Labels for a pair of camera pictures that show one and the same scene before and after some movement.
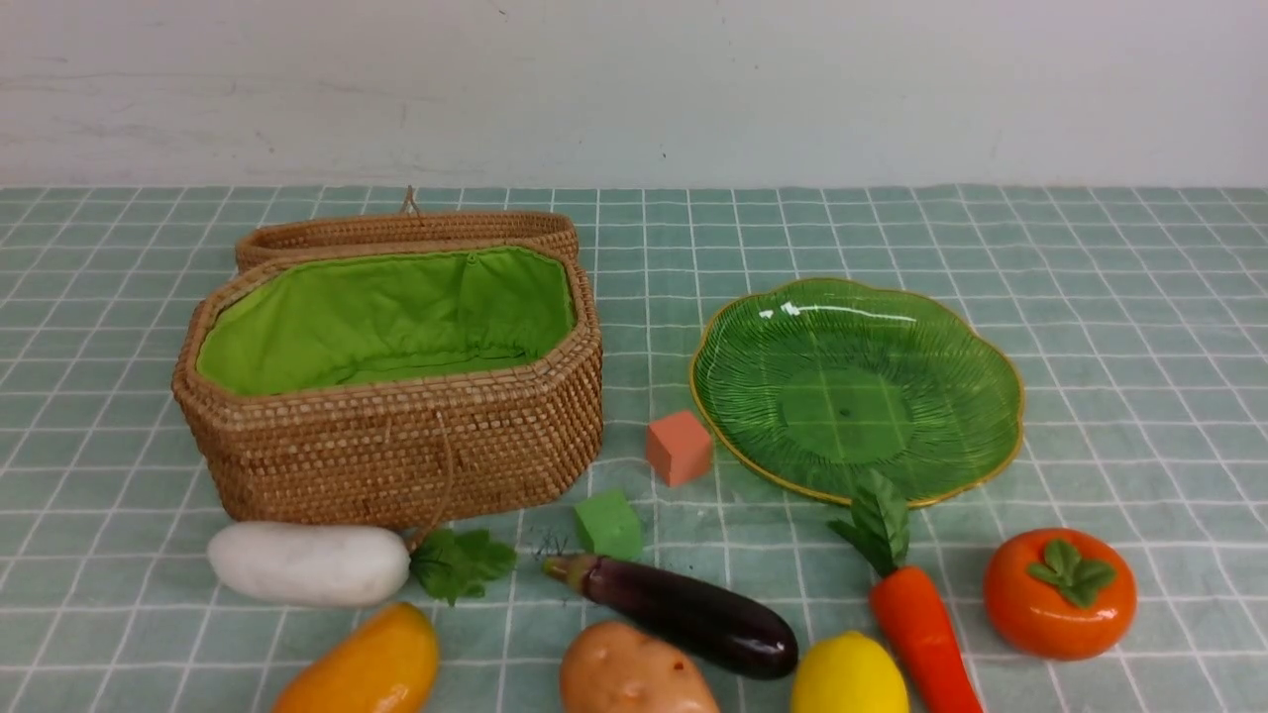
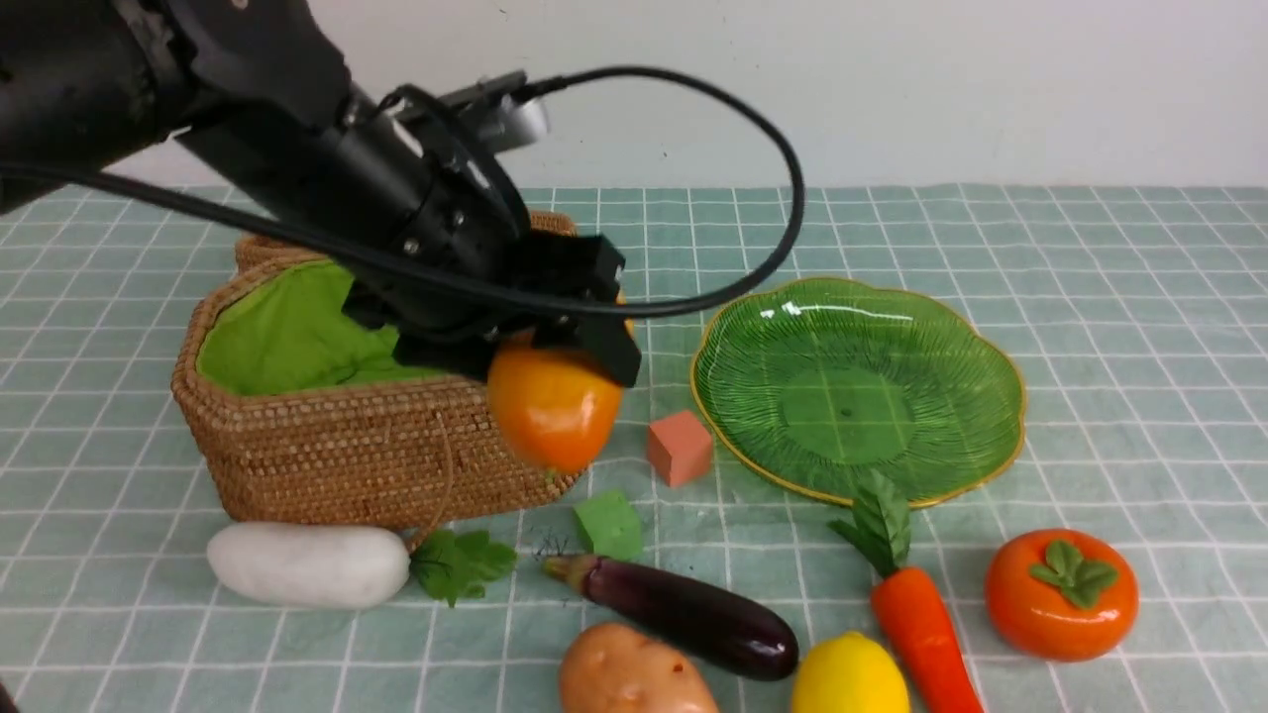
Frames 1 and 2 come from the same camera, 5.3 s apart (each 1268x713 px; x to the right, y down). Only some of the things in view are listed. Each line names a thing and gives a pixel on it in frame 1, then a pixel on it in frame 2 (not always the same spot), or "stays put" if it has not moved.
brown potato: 609,666 stays put
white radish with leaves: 317,564 stays put
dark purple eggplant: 725,630 stays put
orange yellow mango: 384,662 → 559,411
